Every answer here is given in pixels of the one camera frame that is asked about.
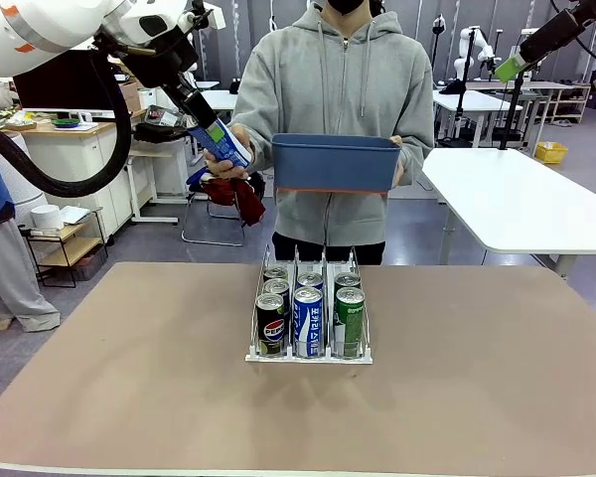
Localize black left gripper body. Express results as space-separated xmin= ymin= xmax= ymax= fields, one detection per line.
xmin=118 ymin=24 xmax=200 ymax=90

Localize blue plastic basket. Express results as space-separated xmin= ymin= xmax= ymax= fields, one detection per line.
xmin=270 ymin=132 xmax=402 ymax=195

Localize person's left forearm grey sleeve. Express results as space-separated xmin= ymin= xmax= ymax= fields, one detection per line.
xmin=399 ymin=131 xmax=436 ymax=188

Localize person's right forearm grey sleeve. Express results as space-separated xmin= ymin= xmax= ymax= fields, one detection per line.
xmin=227 ymin=106 xmax=274 ymax=173

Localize person's right hand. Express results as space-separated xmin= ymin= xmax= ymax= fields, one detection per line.
xmin=202 ymin=124 xmax=258 ymax=181

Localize person's left hand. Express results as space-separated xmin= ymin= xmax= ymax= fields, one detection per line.
xmin=389 ymin=134 xmax=407 ymax=190

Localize white desk with thin legs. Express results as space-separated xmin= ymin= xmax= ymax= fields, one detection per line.
xmin=198 ymin=88 xmax=239 ymax=113

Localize metal tray of packets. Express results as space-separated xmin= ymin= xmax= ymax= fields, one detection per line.
xmin=143 ymin=103 xmax=185 ymax=128

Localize small cardboard box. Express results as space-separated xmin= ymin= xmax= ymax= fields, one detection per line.
xmin=118 ymin=81 xmax=143 ymax=113

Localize black bag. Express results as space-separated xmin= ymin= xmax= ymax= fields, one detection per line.
xmin=128 ymin=121 xmax=195 ymax=144

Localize white side table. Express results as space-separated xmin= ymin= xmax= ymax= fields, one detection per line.
xmin=121 ymin=136 xmax=190 ymax=226

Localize blue cloth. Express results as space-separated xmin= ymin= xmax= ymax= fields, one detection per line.
xmin=186 ymin=166 xmax=213 ymax=193

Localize black stand pole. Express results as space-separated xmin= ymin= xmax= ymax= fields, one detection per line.
xmin=499 ymin=74 xmax=525 ymax=151

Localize white background desk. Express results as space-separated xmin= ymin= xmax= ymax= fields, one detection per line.
xmin=432 ymin=88 xmax=525 ymax=150

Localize red cloth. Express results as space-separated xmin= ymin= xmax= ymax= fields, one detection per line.
xmin=198 ymin=171 xmax=268 ymax=229

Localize black computer monitor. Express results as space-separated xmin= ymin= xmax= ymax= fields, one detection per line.
xmin=12 ymin=64 xmax=115 ymax=113

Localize yellow plastic bin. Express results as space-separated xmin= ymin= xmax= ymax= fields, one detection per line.
xmin=534 ymin=141 xmax=570 ymax=165

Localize white cabinet with wood top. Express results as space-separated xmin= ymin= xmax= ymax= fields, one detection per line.
xmin=2 ymin=109 xmax=148 ymax=244

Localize chrome sled chair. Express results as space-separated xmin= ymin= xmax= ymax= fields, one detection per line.
xmin=181 ymin=171 xmax=267 ymax=248

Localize person in grey hoodie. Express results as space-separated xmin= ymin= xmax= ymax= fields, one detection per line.
xmin=227 ymin=4 xmax=436 ymax=247

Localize white air purifier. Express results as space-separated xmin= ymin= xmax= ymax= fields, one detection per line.
xmin=0 ymin=131 xmax=49 ymax=206

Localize white paper sheet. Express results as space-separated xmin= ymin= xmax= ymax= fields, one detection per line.
xmin=59 ymin=206 xmax=91 ymax=226

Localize large white table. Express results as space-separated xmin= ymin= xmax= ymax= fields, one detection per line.
xmin=420 ymin=147 xmax=596 ymax=279

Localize black face mask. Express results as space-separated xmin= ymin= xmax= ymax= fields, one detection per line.
xmin=326 ymin=0 xmax=367 ymax=15

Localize white paper roll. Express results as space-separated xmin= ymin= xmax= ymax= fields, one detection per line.
xmin=29 ymin=204 xmax=65 ymax=231

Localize black trousers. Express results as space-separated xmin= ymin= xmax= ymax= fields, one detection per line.
xmin=271 ymin=231 xmax=386 ymax=267

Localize green Chilsung cider can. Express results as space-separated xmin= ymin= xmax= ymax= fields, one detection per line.
xmin=334 ymin=271 xmax=363 ymax=292
xmin=334 ymin=286 xmax=367 ymax=359

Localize bystander in blue apron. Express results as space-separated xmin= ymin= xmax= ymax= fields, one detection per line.
xmin=0 ymin=72 xmax=62 ymax=333

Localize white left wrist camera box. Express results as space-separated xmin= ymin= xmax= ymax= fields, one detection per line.
xmin=191 ymin=4 xmax=224 ymax=31

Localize black corrugated cable hose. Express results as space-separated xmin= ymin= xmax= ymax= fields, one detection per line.
xmin=0 ymin=34 xmax=133 ymax=199

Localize black frame wooden shelf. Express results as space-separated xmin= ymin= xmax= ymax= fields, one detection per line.
xmin=22 ymin=208 xmax=109 ymax=289

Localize white wire can dispenser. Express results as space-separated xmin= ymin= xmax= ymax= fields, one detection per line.
xmin=244 ymin=242 xmax=376 ymax=366

